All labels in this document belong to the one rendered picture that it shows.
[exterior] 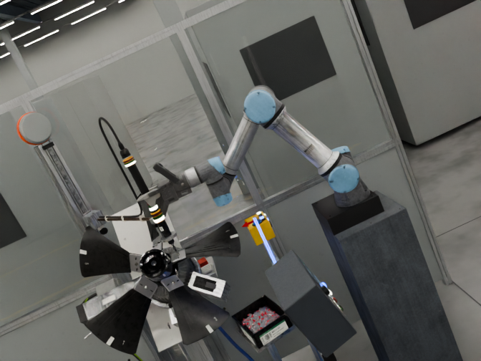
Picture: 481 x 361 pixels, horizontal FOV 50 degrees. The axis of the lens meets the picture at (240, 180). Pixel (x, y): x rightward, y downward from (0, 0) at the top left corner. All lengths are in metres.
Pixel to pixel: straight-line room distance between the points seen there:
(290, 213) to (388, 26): 2.98
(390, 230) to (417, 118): 3.56
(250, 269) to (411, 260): 1.06
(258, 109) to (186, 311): 0.82
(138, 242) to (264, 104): 0.96
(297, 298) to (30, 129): 1.69
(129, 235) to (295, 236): 0.99
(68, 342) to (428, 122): 4.10
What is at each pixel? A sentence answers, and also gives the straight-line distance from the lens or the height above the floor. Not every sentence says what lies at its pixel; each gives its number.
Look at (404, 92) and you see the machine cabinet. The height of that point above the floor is 0.63.
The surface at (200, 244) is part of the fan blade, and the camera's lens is 2.15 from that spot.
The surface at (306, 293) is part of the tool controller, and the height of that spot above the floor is 1.24.
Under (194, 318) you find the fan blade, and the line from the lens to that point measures 2.06.
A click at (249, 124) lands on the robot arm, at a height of 1.55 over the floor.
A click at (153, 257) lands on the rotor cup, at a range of 2.11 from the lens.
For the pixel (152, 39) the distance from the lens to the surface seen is 2.72.
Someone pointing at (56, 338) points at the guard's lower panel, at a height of 0.80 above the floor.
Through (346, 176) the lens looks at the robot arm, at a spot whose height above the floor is 1.25.
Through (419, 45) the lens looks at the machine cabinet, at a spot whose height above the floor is 1.00.
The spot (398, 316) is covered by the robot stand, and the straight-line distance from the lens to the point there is 2.34.
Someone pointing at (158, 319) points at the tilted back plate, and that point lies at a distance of 2.35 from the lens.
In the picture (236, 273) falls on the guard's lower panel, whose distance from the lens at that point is 2.98.
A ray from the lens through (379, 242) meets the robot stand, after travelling 2.17.
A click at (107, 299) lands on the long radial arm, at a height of 1.12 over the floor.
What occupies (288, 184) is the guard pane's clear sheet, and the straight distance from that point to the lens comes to 2.88.
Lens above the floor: 1.91
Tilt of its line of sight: 15 degrees down
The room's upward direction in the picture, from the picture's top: 25 degrees counter-clockwise
